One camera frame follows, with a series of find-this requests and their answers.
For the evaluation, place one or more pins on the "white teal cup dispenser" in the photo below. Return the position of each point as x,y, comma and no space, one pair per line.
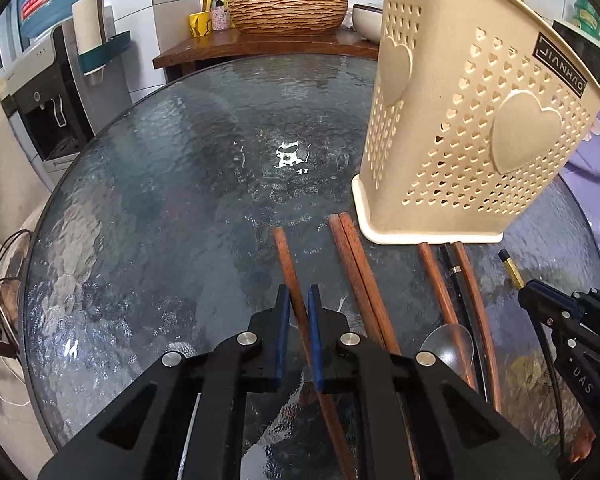
92,35

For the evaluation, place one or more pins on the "white microwave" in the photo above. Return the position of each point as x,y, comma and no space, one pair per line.
592,60

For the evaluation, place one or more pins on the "white pan with lid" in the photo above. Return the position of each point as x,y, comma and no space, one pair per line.
367,22

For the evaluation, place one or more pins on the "wooden counter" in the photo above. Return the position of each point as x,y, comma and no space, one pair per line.
215,47

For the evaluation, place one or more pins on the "beige perforated utensil basket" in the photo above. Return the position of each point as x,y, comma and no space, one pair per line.
440,110

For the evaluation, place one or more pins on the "woven pattern wash basin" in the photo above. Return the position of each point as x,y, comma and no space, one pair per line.
285,12

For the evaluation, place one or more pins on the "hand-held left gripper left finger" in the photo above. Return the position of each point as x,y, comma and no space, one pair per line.
282,340

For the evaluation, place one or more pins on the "person's right hand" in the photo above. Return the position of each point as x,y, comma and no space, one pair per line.
582,445

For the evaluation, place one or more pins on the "black chopstick with gold tip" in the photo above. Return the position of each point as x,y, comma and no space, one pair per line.
510,267

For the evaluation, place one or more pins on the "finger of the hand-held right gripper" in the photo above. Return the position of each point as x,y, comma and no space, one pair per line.
545,302
597,310

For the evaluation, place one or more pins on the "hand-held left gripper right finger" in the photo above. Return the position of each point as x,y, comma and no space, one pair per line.
316,340

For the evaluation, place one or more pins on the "water dispenser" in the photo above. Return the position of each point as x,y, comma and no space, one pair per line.
35,100

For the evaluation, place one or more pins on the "pink patterned bottle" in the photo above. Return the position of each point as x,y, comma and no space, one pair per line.
220,17

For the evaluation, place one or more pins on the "metal spoon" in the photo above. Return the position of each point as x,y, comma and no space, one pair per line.
445,345

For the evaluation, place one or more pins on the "black chopstick with silver band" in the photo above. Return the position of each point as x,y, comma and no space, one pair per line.
467,305

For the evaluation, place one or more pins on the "yellow cup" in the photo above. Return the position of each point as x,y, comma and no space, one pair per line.
199,24

